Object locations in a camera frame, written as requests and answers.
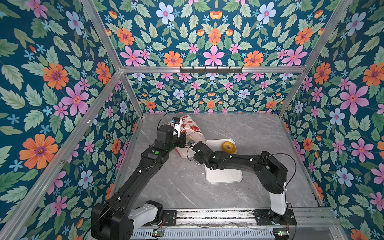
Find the yellow fake bagel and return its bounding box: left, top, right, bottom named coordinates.
left=221, top=141, right=236, bottom=154

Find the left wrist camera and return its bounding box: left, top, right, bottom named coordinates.
left=171, top=117, right=183, bottom=138

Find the red white paper bag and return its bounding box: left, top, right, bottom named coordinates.
left=176, top=115, right=207, bottom=160

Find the white rectangular tray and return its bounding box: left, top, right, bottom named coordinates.
left=205, top=139, right=243, bottom=184

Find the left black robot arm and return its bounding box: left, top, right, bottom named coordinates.
left=88, top=123, right=186, bottom=240

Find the black hook rack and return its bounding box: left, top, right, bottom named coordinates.
left=179, top=66, right=243, bottom=75

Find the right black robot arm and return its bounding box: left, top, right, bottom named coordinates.
left=192, top=142, right=288, bottom=216

